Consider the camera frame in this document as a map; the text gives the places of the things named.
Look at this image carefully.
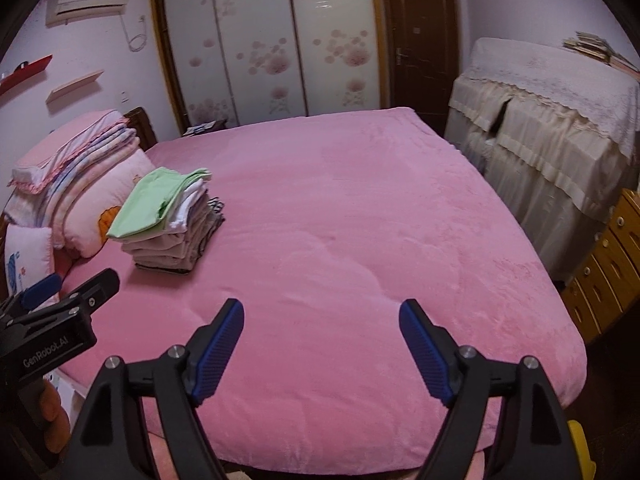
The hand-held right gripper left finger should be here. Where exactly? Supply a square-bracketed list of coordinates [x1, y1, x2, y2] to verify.
[65, 298, 246, 480]

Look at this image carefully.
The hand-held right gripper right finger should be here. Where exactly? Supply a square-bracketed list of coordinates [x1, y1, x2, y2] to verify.
[398, 298, 583, 480]

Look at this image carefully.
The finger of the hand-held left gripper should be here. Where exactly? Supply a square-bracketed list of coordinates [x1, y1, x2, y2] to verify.
[20, 272, 64, 309]
[56, 268, 121, 312]

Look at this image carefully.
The green t-shirt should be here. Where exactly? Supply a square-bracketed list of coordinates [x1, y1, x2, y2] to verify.
[107, 167, 213, 241]

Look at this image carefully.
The stack of folded clothes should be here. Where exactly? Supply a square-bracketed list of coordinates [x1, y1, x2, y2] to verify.
[120, 180, 226, 277]

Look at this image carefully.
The person's left hand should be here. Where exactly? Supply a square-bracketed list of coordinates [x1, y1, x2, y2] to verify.
[31, 377, 72, 461]

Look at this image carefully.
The pink embroidered cushion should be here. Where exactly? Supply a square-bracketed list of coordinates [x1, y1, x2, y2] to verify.
[4, 225, 55, 301]

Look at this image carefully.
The dotted bed skirt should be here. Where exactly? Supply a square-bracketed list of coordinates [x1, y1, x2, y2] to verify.
[50, 367, 83, 401]

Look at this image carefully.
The pink cartoon print quilt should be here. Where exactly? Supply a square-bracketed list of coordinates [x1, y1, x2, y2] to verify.
[60, 149, 157, 259]

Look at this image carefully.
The pink bed blanket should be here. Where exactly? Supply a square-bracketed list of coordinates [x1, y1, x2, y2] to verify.
[55, 106, 587, 476]

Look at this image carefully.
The pink ruffled pillow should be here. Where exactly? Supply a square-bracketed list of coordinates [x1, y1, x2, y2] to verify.
[11, 109, 132, 193]

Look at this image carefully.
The dark wooden headboard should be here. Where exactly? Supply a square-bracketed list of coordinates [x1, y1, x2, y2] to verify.
[122, 106, 158, 153]

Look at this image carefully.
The yellow object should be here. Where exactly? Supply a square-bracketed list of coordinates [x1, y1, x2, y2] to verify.
[567, 420, 587, 480]

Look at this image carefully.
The yellow wooden drawer cabinet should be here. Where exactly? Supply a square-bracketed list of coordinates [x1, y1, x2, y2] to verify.
[560, 187, 640, 346]

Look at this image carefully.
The lace covered cabinet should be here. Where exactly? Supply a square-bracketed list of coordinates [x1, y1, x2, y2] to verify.
[444, 36, 640, 281]

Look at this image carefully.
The white air conditioner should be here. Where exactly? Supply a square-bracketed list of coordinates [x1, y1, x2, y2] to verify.
[46, 0, 131, 28]

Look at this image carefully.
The floral sliding door wardrobe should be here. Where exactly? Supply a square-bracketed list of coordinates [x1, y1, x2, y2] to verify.
[149, 0, 386, 133]

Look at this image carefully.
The dark brown door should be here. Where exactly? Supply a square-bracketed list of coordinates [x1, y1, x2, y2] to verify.
[380, 0, 461, 136]

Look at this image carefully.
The pile of books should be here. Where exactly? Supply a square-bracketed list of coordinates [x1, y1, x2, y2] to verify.
[562, 31, 640, 73]

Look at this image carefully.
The light wooden wall shelf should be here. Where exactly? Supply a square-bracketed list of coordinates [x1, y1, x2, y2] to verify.
[46, 71, 105, 105]

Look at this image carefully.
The red wall shelf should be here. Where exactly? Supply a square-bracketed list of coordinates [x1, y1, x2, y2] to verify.
[0, 55, 53, 96]

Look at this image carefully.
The white wall cable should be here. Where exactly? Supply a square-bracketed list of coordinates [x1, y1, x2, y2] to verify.
[122, 14, 150, 53]

